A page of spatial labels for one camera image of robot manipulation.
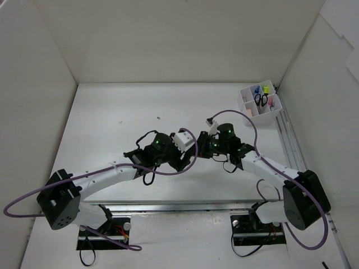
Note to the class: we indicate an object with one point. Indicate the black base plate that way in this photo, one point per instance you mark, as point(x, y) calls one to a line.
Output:
point(249, 232)
point(87, 241)

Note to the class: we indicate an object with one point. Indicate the aluminium rail front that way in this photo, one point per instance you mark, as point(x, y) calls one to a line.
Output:
point(163, 207)

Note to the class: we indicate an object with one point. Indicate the aluminium rail right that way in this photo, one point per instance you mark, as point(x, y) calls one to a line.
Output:
point(288, 139)

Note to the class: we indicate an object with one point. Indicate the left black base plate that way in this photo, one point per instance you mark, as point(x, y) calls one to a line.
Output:
point(87, 241)

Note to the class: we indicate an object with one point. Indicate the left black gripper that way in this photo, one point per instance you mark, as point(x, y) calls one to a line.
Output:
point(177, 160)

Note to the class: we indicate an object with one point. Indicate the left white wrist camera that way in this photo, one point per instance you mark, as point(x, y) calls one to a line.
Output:
point(183, 140)

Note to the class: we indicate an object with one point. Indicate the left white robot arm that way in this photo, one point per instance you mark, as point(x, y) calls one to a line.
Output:
point(62, 198)

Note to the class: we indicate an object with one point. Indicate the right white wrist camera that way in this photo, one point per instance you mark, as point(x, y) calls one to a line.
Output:
point(213, 126)

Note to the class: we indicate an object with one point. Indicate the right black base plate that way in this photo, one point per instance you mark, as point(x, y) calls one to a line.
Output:
point(249, 232)

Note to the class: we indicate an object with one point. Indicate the red pen with clear cap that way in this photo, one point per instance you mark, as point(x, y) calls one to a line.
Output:
point(271, 103)

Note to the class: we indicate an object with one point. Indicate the aluminium rail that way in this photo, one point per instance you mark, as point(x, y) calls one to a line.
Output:
point(288, 139)
point(163, 207)

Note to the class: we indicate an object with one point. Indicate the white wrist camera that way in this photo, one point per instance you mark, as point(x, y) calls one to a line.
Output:
point(213, 126)
point(183, 140)

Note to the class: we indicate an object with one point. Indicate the white compartment organizer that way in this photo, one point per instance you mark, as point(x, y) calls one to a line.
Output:
point(261, 116)

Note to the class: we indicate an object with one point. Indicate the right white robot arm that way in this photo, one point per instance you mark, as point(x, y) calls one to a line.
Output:
point(303, 197)

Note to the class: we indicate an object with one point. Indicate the black handled scissors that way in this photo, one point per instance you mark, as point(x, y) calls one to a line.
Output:
point(261, 100)

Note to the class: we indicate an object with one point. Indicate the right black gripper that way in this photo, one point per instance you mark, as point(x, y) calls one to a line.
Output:
point(203, 145)

